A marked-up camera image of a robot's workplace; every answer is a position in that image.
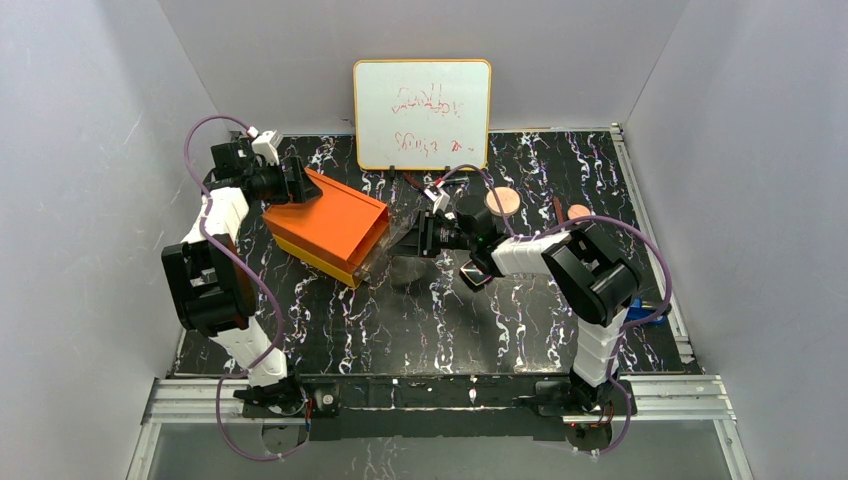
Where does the clear plastic drawer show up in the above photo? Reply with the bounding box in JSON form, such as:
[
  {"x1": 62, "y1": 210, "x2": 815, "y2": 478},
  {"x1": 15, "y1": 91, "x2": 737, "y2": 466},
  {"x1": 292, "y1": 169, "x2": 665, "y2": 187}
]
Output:
[{"x1": 354, "y1": 218, "x2": 417, "y2": 282}]

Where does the black square compact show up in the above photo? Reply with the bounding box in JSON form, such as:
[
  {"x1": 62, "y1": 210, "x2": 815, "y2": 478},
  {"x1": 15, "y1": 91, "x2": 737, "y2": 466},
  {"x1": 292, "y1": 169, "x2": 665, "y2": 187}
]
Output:
[{"x1": 459, "y1": 260, "x2": 493, "y2": 292}]

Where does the orange drawer organizer box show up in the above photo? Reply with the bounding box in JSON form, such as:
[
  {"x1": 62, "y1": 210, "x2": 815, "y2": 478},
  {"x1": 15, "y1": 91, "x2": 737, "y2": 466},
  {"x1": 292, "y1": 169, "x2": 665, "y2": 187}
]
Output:
[{"x1": 262, "y1": 168, "x2": 390, "y2": 288}]

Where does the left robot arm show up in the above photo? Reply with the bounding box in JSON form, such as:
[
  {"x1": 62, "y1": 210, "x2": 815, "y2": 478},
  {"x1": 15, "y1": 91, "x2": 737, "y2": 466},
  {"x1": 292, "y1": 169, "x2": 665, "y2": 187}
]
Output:
[{"x1": 161, "y1": 128, "x2": 322, "y2": 410}]

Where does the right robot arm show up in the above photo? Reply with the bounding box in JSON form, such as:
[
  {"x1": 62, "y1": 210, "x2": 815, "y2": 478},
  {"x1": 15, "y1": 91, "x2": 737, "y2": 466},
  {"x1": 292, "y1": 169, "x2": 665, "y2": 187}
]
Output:
[{"x1": 389, "y1": 189, "x2": 641, "y2": 411}]

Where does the green silver makeup pen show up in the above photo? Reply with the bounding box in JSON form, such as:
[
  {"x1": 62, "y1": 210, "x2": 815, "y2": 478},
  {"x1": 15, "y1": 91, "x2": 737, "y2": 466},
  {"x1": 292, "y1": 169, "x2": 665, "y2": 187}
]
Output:
[{"x1": 436, "y1": 177, "x2": 469, "y2": 185}]

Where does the large round beige puff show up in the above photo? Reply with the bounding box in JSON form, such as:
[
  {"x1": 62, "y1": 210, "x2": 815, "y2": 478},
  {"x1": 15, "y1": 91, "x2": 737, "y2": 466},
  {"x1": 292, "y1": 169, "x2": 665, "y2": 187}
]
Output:
[{"x1": 484, "y1": 187, "x2": 522, "y2": 218}]

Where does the small round pink puff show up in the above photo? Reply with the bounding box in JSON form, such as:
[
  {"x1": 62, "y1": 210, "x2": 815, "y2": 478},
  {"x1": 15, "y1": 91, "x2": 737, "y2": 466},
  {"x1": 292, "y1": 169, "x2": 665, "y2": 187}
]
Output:
[{"x1": 567, "y1": 204, "x2": 592, "y2": 220}]

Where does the yellow-framed whiteboard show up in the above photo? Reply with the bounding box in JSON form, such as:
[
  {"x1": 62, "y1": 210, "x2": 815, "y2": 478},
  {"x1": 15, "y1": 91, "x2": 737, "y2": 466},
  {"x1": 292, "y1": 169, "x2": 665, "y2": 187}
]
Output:
[{"x1": 353, "y1": 59, "x2": 492, "y2": 171}]

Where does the blue stapler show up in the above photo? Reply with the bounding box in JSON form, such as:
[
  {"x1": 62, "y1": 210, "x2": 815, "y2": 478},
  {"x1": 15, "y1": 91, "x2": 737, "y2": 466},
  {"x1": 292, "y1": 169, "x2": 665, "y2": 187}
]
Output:
[{"x1": 625, "y1": 298, "x2": 672, "y2": 325}]

